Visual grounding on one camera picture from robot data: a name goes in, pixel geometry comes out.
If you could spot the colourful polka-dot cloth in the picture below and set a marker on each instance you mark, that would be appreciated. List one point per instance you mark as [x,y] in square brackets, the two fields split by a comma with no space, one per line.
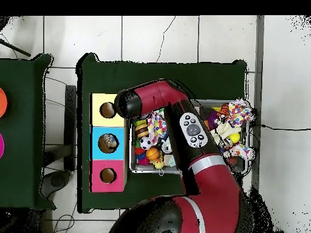
[158,124]

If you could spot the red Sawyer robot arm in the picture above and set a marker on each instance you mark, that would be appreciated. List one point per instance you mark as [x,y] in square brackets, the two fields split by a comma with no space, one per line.
[155,97]

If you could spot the shallow clear mesh bin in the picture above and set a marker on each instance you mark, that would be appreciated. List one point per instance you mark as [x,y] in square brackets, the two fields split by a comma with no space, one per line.
[146,170]

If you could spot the wooden box with three holes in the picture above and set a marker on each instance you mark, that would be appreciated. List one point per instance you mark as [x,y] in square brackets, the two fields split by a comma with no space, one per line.
[121,167]

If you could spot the wooden burger toy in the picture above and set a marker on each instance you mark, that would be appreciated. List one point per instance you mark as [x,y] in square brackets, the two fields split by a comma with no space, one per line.
[141,129]

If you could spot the small soccer ball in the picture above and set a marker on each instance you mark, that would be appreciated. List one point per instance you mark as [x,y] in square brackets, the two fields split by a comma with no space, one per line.
[146,142]

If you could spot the small orange basketball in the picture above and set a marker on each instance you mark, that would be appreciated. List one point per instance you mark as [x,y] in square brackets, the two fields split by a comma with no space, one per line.
[153,153]

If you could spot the yellow duck toy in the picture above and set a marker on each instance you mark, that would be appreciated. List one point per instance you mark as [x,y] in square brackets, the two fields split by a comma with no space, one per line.
[159,165]

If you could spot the dark green tablecloth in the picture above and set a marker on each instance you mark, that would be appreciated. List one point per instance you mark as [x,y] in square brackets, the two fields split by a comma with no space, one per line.
[121,77]

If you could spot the cream cloth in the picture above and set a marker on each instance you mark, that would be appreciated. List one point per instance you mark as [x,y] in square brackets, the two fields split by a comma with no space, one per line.
[224,132]

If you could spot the red-brown ball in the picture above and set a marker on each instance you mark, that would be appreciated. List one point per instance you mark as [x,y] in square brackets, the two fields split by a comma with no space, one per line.
[233,161]

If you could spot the black floor stand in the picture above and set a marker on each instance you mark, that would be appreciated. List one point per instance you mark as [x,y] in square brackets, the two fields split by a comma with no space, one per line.
[70,126]

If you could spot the dark green side table cloth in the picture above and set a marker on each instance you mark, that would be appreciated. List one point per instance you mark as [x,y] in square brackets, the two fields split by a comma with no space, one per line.
[29,145]

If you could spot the orange plate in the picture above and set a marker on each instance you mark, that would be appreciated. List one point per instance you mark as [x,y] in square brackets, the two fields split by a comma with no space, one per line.
[2,102]

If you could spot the black tripod leg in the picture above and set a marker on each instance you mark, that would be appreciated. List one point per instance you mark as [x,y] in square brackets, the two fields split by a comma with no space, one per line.
[14,48]

